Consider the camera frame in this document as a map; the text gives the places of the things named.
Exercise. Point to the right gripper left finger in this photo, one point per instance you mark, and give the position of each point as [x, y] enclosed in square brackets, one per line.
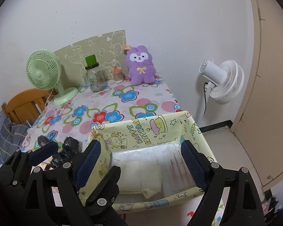
[83, 164]

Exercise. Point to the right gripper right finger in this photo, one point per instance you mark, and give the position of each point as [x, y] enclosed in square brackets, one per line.
[199, 166]

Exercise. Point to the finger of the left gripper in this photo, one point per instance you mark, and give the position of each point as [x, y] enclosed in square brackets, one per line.
[107, 190]
[43, 153]

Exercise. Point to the white tissue pack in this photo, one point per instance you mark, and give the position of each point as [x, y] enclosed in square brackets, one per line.
[151, 173]

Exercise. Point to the dark grey rolled socks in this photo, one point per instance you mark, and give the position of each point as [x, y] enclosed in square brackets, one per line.
[42, 141]

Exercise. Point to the black plastic bag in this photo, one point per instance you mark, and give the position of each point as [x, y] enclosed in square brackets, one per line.
[70, 148]

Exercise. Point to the blue plaid bedding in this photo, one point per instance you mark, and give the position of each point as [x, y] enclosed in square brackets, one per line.
[12, 138]

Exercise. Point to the floral tablecloth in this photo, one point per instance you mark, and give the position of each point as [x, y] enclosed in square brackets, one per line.
[117, 102]

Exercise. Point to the yellow cartoon fabric bin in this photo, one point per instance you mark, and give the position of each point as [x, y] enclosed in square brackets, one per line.
[141, 133]

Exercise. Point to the wooden chair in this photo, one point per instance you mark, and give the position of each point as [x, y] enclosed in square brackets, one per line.
[27, 105]

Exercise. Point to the beige door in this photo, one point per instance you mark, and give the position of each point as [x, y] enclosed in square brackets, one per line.
[259, 122]

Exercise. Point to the glass mason jar mug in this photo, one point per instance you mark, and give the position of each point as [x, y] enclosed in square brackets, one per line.
[95, 78]

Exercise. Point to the green desk fan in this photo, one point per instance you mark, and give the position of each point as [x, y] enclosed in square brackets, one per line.
[44, 71]

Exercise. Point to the cotton swab container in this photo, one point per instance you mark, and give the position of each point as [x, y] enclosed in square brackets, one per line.
[117, 75]

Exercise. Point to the white floor fan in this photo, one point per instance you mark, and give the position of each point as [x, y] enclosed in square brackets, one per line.
[225, 81]

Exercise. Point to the green cup on jar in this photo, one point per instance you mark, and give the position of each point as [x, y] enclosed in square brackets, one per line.
[91, 61]

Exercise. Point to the purple plush bunny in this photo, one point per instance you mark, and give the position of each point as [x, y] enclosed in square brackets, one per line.
[140, 66]

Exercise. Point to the green patterned mat board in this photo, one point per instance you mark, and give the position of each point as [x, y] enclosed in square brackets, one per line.
[107, 50]

